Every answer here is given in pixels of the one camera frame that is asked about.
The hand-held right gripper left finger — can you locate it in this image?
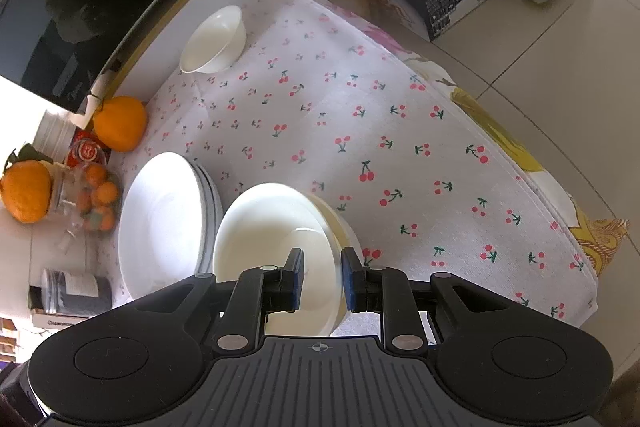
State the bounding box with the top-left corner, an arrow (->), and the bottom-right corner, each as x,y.
131,248 -> 304,353

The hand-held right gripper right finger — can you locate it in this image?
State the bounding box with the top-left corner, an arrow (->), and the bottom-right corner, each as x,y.
340,247 -> 508,353

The large wide white bowl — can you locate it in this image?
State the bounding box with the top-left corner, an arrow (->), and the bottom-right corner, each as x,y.
212,183 -> 337,338

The small white flared bowl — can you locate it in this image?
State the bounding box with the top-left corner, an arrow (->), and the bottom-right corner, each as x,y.
179,5 -> 247,75

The cherry print tablecloth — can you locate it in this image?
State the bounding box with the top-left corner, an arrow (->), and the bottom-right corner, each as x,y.
95,0 -> 601,330

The clear container of kumquats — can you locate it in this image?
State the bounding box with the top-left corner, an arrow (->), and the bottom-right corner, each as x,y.
75,162 -> 123,235

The dark jar with label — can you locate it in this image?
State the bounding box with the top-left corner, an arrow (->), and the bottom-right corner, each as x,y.
41,268 -> 113,314

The orange with stem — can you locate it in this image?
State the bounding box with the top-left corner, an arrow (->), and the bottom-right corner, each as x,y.
92,92 -> 149,152

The white flat box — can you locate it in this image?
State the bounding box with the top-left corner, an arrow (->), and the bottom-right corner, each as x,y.
27,284 -> 91,328

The red round-label packet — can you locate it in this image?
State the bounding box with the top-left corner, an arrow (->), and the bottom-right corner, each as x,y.
65,129 -> 113,170

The glass jar with lid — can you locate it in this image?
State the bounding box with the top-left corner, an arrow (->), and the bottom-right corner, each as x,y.
47,167 -> 91,228

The orange with green leaves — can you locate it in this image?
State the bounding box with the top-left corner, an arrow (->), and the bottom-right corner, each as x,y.
0,144 -> 55,224

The stack of white paper cups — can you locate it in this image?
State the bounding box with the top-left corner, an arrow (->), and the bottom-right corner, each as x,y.
32,107 -> 83,152

